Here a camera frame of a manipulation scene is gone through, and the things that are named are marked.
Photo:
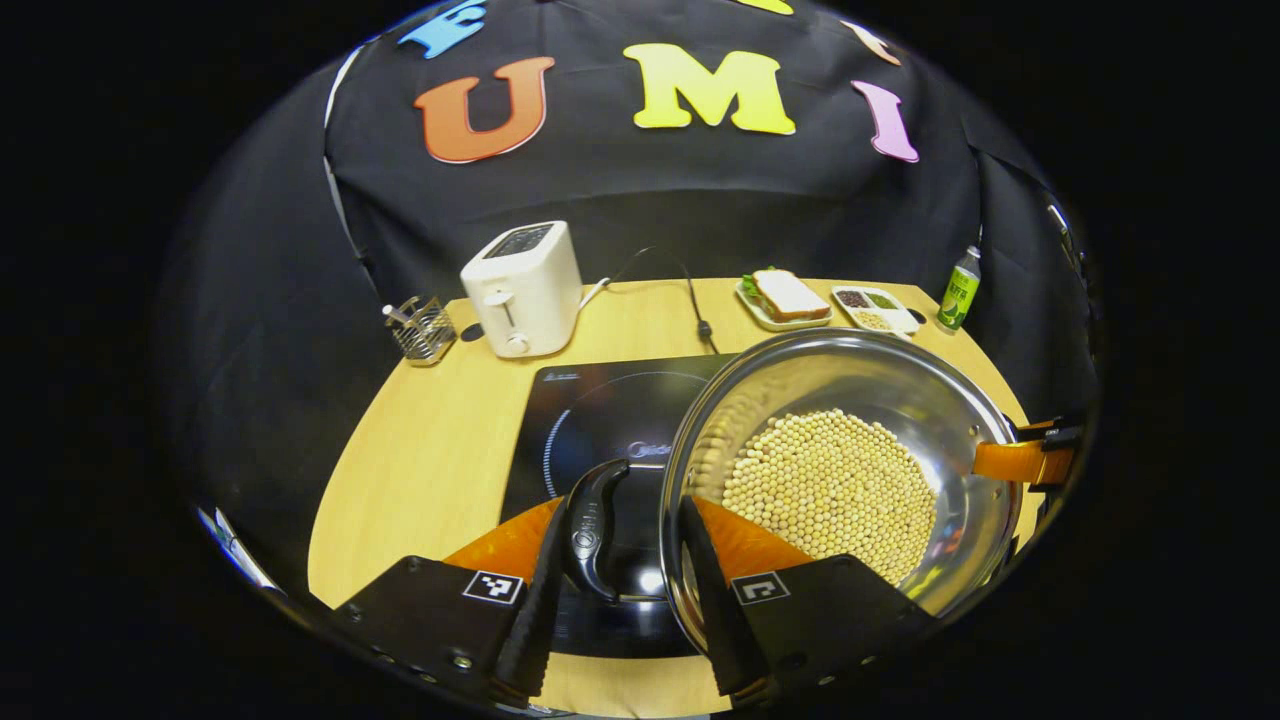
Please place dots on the sandwich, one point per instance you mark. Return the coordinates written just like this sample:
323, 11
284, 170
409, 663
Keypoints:
790, 295

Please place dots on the green drink bottle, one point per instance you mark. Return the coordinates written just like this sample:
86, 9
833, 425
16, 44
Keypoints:
958, 300

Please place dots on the white toaster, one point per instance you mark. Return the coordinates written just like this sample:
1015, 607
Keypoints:
530, 290

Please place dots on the pile of green beans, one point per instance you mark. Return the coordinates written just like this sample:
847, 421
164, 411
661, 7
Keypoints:
882, 300

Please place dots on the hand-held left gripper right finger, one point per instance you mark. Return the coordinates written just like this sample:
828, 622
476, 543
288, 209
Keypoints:
715, 610

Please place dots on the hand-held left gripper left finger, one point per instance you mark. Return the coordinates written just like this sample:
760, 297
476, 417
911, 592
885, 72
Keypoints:
540, 620

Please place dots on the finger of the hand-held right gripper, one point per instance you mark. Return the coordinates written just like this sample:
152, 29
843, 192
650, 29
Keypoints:
1055, 432
1010, 462

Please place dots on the black induction cooktop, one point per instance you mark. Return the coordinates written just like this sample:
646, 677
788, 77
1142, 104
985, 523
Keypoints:
590, 400

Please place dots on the white divided tray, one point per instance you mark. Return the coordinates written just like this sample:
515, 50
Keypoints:
900, 322

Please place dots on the pile of red beans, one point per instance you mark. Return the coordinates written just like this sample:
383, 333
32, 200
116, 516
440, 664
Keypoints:
853, 298

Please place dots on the large soybean pile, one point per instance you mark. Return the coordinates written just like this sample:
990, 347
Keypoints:
830, 480

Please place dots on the small pale bean pile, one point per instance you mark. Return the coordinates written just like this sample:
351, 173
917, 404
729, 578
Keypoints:
872, 320

